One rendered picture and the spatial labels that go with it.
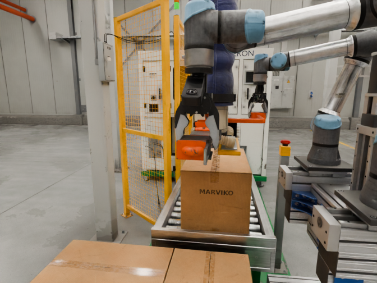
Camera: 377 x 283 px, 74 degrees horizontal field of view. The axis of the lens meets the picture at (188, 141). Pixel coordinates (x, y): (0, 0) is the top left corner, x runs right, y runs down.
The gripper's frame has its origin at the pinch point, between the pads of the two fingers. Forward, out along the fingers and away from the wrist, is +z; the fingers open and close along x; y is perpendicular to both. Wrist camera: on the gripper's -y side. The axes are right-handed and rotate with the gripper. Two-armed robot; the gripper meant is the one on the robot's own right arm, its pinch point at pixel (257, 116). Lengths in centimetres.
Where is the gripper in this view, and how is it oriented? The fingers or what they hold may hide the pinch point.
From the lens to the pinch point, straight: 155.6
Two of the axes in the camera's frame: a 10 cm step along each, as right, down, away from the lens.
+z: 0.0, 9.8, 2.0
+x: 9.9, 0.3, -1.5
